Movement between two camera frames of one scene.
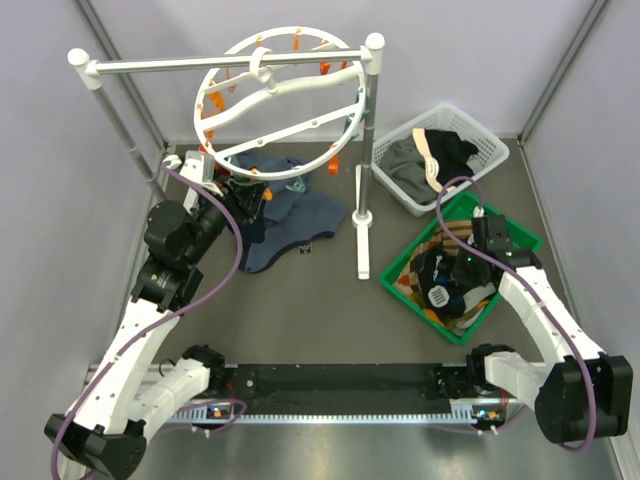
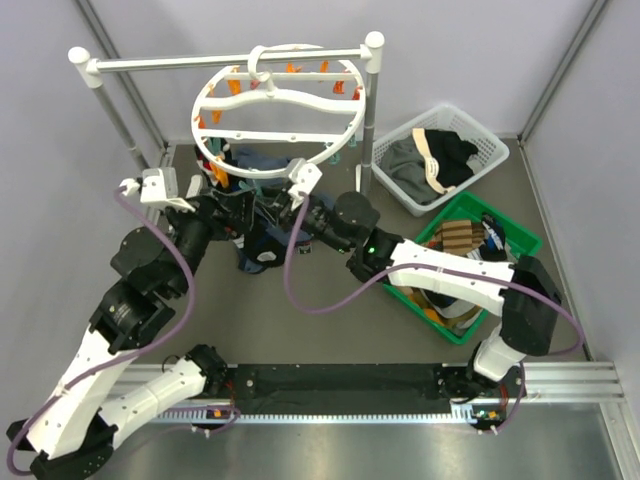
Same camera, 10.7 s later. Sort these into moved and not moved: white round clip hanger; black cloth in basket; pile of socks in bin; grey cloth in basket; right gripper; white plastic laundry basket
Moved: white round clip hanger; right gripper
Not moved: white plastic laundry basket; black cloth in basket; pile of socks in bin; grey cloth in basket
